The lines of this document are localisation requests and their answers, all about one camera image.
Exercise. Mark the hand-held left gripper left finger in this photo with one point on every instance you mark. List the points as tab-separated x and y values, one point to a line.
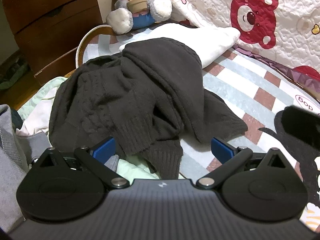
105	149

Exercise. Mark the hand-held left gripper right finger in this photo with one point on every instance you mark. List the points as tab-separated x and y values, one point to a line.
221	150

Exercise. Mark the dark brown knit sweater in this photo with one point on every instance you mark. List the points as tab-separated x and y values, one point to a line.
150	80

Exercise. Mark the checkered bed sheet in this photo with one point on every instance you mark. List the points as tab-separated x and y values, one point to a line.
237	85

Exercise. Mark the white garment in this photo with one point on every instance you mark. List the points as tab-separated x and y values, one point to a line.
35	120

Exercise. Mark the grey garment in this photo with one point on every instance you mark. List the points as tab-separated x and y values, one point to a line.
10	167

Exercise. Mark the white folded cloth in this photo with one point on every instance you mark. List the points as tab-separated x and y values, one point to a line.
200	40

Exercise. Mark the dark green cloth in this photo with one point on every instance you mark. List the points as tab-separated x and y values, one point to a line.
12	77

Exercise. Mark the brown wooden dresser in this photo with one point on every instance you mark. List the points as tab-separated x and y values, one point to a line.
50	30

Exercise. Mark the grey rabbit plush toy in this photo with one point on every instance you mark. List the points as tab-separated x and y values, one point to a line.
120	17

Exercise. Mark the white bear print quilt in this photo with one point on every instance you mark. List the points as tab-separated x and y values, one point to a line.
287	30

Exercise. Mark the white cabinet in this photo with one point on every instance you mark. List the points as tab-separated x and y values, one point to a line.
106	2

